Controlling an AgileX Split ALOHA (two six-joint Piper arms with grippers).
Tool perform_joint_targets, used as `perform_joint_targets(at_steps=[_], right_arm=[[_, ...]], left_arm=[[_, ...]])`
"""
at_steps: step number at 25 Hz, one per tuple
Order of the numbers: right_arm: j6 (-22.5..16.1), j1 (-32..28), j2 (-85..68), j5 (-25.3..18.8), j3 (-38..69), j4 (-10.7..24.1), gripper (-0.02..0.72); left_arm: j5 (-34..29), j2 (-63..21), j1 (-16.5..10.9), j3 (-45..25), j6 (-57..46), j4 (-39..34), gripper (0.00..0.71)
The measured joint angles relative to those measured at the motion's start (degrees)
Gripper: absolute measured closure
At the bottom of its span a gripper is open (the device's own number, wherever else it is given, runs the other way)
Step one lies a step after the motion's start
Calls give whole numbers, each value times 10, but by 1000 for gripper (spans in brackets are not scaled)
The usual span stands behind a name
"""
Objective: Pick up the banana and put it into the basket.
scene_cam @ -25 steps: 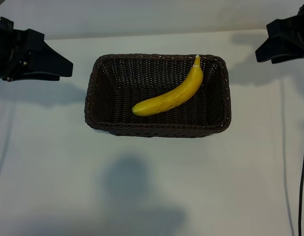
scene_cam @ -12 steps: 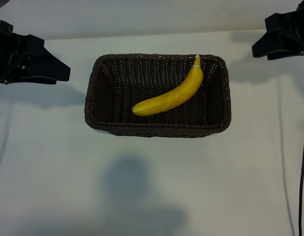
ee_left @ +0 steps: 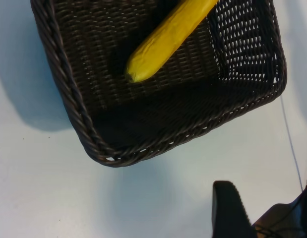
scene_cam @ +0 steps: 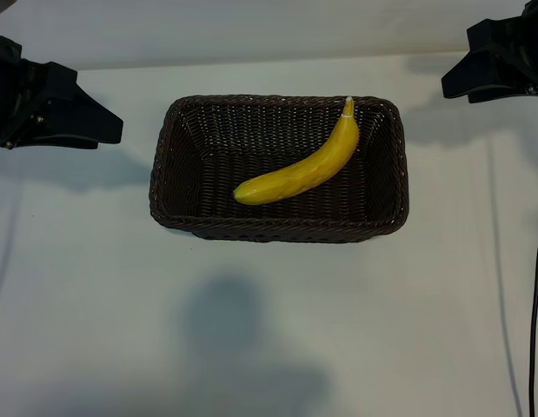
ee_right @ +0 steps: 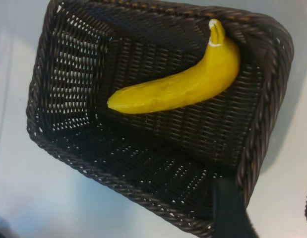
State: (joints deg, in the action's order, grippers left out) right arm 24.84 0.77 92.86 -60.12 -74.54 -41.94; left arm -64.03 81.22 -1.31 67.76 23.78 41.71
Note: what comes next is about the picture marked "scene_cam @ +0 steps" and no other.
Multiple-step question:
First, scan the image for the dark brown wicker basket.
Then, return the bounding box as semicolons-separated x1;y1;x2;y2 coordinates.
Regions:
149;94;412;243

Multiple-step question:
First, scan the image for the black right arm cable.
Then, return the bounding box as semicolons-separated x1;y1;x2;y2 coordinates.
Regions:
528;182;538;417

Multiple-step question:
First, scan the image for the yellow banana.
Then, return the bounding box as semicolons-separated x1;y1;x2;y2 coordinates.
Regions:
232;96;361;207

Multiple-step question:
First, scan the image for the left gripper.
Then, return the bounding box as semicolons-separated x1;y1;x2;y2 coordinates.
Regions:
0;35;124;151

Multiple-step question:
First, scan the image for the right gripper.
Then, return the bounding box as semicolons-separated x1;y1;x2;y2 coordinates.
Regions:
441;12;538;104

